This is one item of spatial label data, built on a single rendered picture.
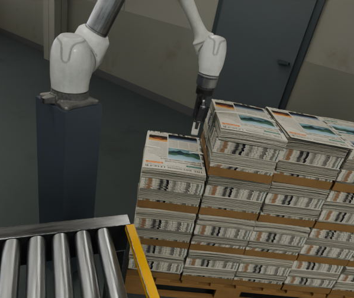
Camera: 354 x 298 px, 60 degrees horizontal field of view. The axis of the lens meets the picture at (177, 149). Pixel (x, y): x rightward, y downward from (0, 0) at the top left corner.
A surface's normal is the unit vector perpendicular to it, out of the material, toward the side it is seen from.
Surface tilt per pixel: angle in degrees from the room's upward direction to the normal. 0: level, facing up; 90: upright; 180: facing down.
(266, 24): 90
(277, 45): 90
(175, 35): 90
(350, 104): 90
